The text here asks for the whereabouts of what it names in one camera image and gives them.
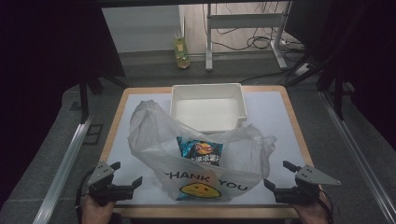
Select blue chips packet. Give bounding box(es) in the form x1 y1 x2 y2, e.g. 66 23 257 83
176 135 224 167

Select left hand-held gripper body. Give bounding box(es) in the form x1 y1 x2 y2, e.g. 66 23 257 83
87 161 135 207

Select white plastic bin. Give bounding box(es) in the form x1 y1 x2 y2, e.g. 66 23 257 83
169 82 248 133

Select tangle of black floor cables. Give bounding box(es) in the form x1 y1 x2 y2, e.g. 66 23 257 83
214 2 307 54

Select white table mat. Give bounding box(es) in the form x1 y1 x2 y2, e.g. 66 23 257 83
106 91 307 206

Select translucent white plastic bag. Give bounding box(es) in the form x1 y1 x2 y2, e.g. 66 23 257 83
127 99 278 202

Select white power strip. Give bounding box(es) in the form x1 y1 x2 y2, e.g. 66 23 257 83
294 63 312 77

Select yellow-green plastic bottle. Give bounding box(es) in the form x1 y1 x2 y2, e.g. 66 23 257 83
173 29 191 70

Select black metal stand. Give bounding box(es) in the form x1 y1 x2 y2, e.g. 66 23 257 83
77 70 129 125
285 52 358 121

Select person's left hand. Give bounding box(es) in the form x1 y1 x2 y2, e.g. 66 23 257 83
81 195 117 224

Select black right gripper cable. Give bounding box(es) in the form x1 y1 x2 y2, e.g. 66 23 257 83
319 189 334 220

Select white metal desk frame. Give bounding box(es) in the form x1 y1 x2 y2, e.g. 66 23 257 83
205 1 292 72

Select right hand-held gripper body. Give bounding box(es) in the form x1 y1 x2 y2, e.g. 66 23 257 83
273 164 342 207

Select aluminium rail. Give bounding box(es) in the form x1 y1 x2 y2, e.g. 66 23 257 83
319 91 396 224
32 114 95 224

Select person's right hand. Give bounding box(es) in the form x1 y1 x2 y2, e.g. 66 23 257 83
291 190 332 224

